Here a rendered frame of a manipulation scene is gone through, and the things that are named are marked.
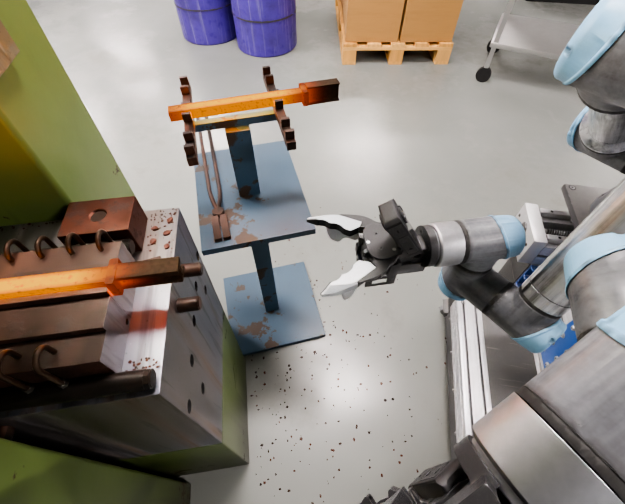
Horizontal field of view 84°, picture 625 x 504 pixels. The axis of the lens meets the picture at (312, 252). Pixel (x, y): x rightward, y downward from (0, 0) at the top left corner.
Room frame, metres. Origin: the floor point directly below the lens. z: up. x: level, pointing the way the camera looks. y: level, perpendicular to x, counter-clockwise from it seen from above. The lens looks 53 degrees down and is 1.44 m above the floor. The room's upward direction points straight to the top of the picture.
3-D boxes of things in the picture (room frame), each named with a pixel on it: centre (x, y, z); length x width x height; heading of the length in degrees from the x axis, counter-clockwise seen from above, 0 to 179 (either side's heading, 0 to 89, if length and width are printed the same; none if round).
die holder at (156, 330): (0.28, 0.53, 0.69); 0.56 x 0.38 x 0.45; 99
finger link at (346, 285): (0.28, -0.06, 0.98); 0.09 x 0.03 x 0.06; 135
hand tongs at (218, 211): (0.85, 0.31, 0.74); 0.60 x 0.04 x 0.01; 16
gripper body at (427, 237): (0.35, -0.14, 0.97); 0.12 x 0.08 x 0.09; 99
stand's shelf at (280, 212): (0.76, 0.18, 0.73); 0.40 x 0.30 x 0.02; 14
